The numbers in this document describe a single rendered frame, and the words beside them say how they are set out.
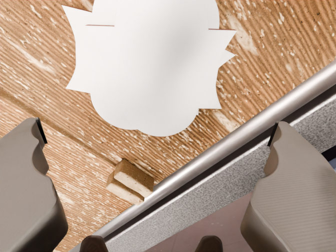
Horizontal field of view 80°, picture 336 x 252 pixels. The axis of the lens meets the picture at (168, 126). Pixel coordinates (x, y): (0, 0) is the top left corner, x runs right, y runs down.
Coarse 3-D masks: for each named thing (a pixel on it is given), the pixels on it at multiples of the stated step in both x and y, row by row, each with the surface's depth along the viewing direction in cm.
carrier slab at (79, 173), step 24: (0, 96) 23; (0, 120) 24; (48, 120) 25; (48, 144) 26; (72, 144) 26; (72, 168) 29; (96, 168) 29; (72, 192) 31; (96, 192) 31; (72, 216) 35; (96, 216) 35; (72, 240) 39
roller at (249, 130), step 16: (304, 80) 24; (320, 80) 24; (288, 96) 25; (304, 96) 25; (272, 112) 26; (288, 112) 26; (240, 128) 28; (256, 128) 27; (224, 144) 29; (240, 144) 29; (192, 160) 31; (208, 160) 30; (176, 176) 32; (192, 176) 32; (160, 192) 34; (128, 208) 37; (144, 208) 36; (112, 224) 39
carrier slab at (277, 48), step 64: (0, 0) 18; (64, 0) 18; (256, 0) 18; (320, 0) 18; (0, 64) 21; (64, 64) 21; (256, 64) 21; (320, 64) 21; (64, 128) 25; (192, 128) 25
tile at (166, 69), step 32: (128, 0) 16; (160, 0) 16; (192, 0) 16; (96, 32) 17; (128, 32) 17; (160, 32) 17; (192, 32) 17; (224, 32) 17; (128, 64) 18; (160, 64) 18; (192, 64) 18; (128, 96) 20; (160, 96) 20; (192, 96) 20; (160, 128) 22
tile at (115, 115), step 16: (96, 0) 16; (112, 0) 16; (80, 16) 17; (96, 16) 17; (112, 16) 17; (80, 32) 18; (80, 48) 18; (96, 48) 18; (80, 64) 19; (96, 64) 19; (80, 80) 20; (96, 80) 20; (96, 96) 21; (112, 112) 22; (128, 128) 23
